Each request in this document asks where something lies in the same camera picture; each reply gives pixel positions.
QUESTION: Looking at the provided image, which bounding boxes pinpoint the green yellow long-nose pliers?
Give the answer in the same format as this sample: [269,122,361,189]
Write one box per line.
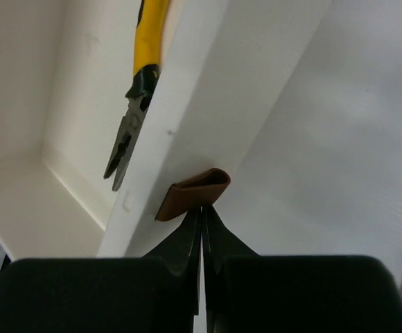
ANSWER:
[103,1,170,191]

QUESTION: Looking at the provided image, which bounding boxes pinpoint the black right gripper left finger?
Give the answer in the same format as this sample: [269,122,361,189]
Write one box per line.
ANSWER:
[144,207,202,315]

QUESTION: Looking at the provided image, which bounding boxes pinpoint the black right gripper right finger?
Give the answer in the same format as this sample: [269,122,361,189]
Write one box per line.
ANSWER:
[202,205,259,332]

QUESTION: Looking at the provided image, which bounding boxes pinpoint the white top drawer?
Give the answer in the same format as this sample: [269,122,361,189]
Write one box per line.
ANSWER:
[0,1,330,260]

